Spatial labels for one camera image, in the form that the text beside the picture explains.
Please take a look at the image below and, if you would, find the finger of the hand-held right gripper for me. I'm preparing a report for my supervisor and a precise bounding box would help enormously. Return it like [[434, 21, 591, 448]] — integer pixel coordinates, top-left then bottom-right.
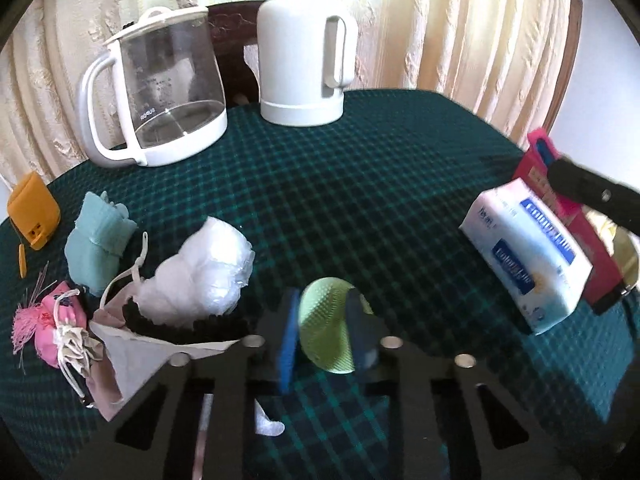
[[594, 280, 640, 317], [546, 156, 640, 237]]

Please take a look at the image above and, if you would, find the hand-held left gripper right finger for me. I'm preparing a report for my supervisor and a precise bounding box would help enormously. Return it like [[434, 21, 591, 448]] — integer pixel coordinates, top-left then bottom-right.
[[345, 287, 596, 480]]

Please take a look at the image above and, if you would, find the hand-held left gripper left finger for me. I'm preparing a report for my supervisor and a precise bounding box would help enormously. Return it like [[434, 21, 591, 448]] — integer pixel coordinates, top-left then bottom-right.
[[60, 287, 303, 480]]

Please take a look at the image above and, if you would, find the light green silicone scrubber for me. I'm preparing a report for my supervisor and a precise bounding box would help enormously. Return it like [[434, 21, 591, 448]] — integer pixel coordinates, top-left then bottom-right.
[[298, 277, 374, 374]]

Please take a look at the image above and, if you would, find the red storage box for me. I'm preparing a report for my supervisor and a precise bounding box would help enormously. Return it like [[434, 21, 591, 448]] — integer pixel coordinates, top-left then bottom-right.
[[514, 129, 640, 317]]

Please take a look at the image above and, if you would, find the white tissue pack blue label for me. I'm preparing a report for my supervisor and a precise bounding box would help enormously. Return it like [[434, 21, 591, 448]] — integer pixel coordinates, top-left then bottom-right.
[[459, 178, 595, 336]]

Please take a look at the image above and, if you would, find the white cotton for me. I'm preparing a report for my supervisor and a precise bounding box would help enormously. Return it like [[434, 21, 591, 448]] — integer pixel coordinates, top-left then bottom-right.
[[135, 216, 256, 331]]

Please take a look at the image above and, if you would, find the pale cloth bag with strap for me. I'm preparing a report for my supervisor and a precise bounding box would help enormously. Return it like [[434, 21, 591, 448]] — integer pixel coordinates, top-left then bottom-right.
[[85, 232, 242, 423]]

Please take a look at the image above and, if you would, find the pink tasselled pouch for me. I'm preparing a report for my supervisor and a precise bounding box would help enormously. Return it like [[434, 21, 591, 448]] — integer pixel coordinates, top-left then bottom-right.
[[12, 260, 89, 376]]

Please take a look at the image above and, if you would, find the small white scrap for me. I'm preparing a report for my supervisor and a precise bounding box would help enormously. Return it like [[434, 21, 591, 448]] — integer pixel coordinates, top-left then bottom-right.
[[252, 399, 286, 437]]

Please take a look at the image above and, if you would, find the green plaid tablecloth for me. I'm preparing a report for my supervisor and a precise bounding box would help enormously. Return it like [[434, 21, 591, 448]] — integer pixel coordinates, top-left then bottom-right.
[[0, 89, 640, 480]]

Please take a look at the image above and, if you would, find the cream textured curtain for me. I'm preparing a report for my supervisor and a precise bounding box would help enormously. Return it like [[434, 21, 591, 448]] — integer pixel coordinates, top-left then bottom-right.
[[0, 0, 583, 188]]

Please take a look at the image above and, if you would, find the teal cloth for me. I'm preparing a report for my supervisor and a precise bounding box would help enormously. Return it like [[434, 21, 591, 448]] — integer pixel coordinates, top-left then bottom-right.
[[64, 191, 139, 297]]

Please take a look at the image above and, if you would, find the white thermos jug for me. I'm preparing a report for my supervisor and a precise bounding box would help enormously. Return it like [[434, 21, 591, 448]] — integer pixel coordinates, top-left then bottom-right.
[[256, 0, 360, 127]]

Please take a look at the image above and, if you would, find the orange case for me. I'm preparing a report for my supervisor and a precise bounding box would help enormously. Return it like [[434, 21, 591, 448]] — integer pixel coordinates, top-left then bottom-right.
[[6, 170, 62, 252]]

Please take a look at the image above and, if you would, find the dark wooden chair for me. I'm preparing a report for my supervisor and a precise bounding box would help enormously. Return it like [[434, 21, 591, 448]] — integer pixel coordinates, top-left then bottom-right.
[[206, 1, 266, 109]]

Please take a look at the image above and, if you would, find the wooden door frame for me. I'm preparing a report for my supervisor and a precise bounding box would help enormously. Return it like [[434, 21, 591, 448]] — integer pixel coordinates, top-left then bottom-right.
[[542, 0, 585, 136]]

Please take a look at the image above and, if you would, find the beige drawstring pouch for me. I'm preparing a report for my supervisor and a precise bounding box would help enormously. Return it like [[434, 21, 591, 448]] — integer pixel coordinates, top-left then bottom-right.
[[55, 325, 104, 402]]

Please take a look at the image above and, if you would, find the glass kettle white handle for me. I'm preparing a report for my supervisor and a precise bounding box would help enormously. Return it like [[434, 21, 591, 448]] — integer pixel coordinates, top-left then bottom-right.
[[76, 6, 229, 169]]

